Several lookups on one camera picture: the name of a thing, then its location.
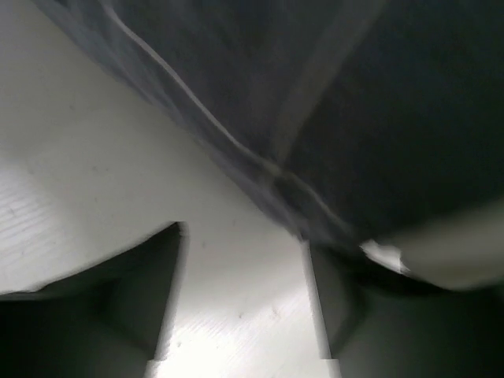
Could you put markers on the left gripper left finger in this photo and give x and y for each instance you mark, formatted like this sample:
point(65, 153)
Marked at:
point(104, 321)

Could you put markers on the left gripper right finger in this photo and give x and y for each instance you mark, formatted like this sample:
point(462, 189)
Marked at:
point(376, 322)

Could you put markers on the cream pillow with yellow edge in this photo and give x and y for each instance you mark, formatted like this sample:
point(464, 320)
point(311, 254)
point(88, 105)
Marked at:
point(457, 252)

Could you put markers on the dark plaid pillowcase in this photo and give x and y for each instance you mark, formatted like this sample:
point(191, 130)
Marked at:
point(343, 120)

